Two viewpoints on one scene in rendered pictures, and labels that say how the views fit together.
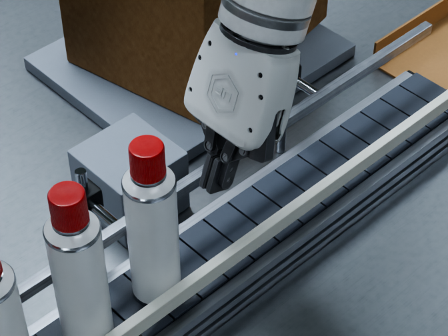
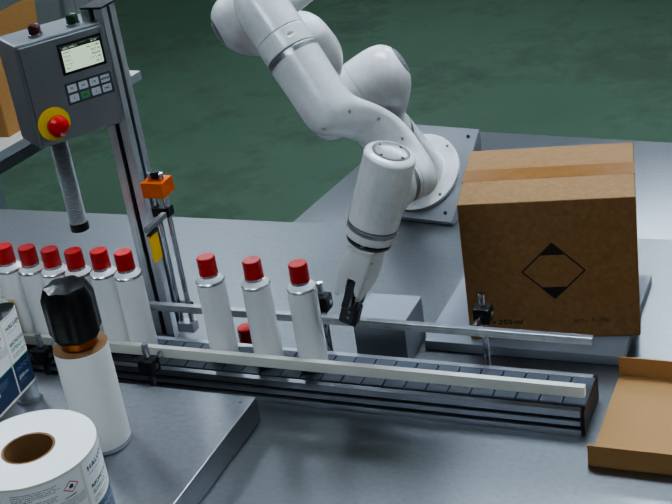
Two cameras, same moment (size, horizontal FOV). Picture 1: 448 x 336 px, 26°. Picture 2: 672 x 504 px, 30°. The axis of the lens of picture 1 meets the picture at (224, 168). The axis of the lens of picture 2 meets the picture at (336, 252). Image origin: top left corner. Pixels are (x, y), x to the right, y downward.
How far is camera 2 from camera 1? 1.76 m
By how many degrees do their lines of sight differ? 58
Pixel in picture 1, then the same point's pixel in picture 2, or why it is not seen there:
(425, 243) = (456, 451)
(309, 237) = (398, 397)
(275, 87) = (345, 262)
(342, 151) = not seen: hidden behind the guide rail
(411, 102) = not seen: hidden behind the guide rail
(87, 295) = (251, 321)
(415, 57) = (649, 387)
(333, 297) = (380, 435)
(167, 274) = (302, 348)
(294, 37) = (360, 240)
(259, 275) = (355, 392)
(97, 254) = (255, 300)
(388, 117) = not seen: hidden behind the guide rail
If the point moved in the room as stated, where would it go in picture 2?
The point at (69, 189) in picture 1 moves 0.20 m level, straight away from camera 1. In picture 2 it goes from (253, 259) to (345, 218)
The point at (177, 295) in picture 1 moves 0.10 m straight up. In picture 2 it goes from (299, 361) to (290, 311)
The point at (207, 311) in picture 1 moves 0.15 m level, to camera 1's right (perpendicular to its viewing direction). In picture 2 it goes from (313, 386) to (350, 426)
